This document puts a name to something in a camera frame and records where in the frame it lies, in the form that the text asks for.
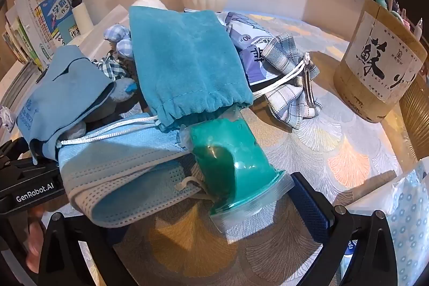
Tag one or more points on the white purple packet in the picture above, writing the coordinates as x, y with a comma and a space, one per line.
248, 38

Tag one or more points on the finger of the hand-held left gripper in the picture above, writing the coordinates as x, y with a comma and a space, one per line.
13, 152

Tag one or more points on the plaid checked fabric bag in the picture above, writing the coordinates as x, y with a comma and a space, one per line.
285, 51

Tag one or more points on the row of upright books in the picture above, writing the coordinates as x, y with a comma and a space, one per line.
43, 24

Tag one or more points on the blue floral tissue pack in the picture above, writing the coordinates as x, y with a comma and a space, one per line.
409, 205

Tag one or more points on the person's left hand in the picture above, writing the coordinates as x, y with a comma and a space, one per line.
35, 239

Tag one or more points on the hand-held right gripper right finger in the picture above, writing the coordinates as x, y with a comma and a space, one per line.
310, 205

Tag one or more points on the white pen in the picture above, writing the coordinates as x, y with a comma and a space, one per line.
418, 29

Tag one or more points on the light blue cloth pouch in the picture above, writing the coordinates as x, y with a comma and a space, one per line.
67, 88

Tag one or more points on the fan pattern tablecloth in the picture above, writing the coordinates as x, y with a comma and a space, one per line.
335, 145

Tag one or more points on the light blue gingham hair bow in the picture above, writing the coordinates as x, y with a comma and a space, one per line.
119, 38

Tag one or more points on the brown ribbed object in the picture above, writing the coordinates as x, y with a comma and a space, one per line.
417, 118

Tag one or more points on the white soft cloth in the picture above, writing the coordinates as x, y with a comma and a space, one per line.
149, 1

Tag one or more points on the crumpled white paper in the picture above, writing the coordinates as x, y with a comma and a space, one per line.
5, 118

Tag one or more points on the stack of flat magazines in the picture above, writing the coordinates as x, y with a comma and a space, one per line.
20, 85

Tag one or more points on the dark checked scrunchie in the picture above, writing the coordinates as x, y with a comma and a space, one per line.
110, 66

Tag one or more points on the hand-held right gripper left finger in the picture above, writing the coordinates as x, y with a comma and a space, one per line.
94, 234

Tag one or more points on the bamboo pen holder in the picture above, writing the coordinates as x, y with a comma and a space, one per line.
378, 65

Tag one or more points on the green item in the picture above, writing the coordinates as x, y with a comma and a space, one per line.
221, 152

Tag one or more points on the blue face mask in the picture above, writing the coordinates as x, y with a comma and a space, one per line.
117, 148
134, 202

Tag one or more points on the grey plush toy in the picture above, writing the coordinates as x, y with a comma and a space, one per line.
120, 88

